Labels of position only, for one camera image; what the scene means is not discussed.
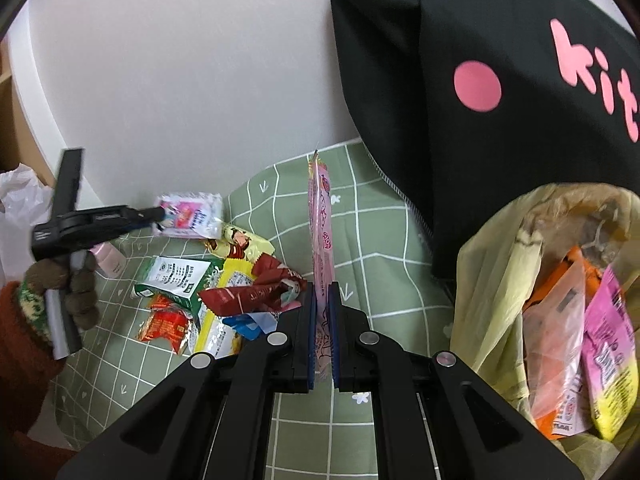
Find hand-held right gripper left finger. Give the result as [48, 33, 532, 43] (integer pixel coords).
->
[56, 282, 317, 480]

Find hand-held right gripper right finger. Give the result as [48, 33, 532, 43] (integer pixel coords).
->
[331, 281, 583, 480]

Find white packet with pink label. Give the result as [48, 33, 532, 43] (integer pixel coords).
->
[156, 191, 224, 240]

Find green and white milk carton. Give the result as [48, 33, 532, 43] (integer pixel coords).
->
[132, 255, 214, 312]

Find yellow snack packet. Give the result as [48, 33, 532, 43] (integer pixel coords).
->
[191, 257, 262, 360]

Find light pink snack wrapper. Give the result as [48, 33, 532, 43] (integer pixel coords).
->
[306, 149, 337, 378]

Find bin with yellow liner bag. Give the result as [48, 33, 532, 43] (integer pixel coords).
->
[447, 182, 640, 480]

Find orange snack bag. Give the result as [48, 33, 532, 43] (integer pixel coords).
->
[521, 246, 602, 438]

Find magenta snack packet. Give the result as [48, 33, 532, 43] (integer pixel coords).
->
[581, 265, 639, 442]

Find person's left hand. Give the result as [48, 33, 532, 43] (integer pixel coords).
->
[22, 252, 101, 331]

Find blue snack wrapper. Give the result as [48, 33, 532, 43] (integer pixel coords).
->
[224, 311, 282, 339]

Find white plastic bag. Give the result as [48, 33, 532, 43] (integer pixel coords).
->
[0, 162, 54, 283]

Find dark red snack wrapper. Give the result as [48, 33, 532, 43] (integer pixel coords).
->
[197, 253, 309, 319]

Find red orange snack wrapper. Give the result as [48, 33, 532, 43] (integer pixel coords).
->
[136, 294, 194, 357]

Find wooden shelf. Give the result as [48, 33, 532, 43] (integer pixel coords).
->
[0, 40, 57, 192]

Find green checked tablecloth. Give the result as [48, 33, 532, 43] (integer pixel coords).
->
[50, 140, 457, 461]

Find black pillow with pink print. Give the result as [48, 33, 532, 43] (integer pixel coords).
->
[330, 0, 640, 282]

